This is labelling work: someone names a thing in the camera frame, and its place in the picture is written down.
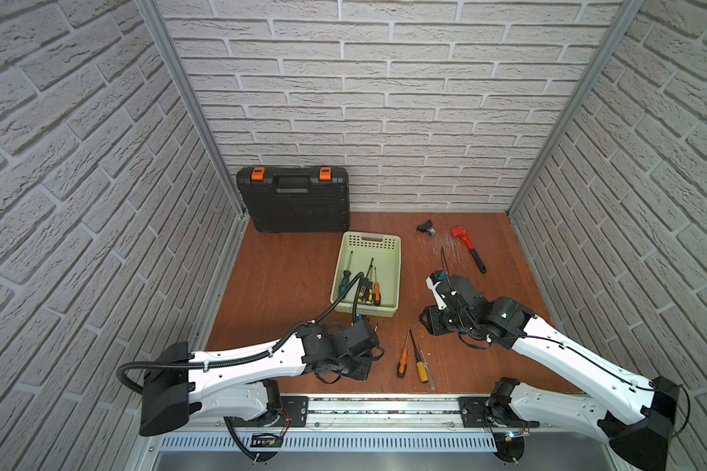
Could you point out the red pipe wrench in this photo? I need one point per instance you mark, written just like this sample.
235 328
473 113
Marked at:
462 234

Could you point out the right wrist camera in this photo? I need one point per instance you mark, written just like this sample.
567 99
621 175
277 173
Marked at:
448 288

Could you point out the small black caster wheel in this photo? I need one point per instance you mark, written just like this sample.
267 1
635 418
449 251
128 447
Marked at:
427 228

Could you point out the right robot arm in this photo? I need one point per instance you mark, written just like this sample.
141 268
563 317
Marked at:
635 416

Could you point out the black yellow dotted screwdriver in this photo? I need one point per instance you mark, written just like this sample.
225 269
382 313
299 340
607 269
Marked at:
362 284

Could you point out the orange handle screwdriver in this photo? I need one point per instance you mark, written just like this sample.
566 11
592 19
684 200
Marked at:
375 291

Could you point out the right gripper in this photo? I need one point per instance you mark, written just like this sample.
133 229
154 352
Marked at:
432 323

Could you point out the light green plastic bin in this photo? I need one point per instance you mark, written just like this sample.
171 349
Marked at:
379 257

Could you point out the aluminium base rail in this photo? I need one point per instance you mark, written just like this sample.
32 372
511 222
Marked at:
383 412

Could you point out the black yellow small screwdriver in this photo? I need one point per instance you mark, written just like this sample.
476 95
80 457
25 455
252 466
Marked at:
368 292

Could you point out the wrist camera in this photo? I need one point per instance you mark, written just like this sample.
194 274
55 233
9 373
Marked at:
359 339
448 288

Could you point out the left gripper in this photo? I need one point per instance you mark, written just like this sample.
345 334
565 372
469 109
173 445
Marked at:
363 370

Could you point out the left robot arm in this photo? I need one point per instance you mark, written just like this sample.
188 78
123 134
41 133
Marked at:
181 384

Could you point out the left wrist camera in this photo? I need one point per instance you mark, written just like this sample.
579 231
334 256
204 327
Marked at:
359 339

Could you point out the black plastic tool case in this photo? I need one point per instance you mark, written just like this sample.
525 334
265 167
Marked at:
296 199

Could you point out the orange black screwdriver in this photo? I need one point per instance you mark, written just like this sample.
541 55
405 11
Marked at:
403 361

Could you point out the yellow handle screwdriver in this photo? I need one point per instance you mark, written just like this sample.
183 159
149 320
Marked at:
421 367

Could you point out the green black screwdriver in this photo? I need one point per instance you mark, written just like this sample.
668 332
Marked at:
346 278

